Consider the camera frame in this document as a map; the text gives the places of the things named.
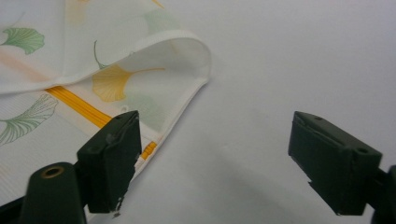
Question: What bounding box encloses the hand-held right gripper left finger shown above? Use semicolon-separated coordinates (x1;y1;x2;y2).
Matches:
77;109;143;215

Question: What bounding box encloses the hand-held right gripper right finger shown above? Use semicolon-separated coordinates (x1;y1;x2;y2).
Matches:
287;110;383;217

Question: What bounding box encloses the white leaf-print mesh bag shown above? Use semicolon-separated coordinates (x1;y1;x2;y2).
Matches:
0;0;212;220

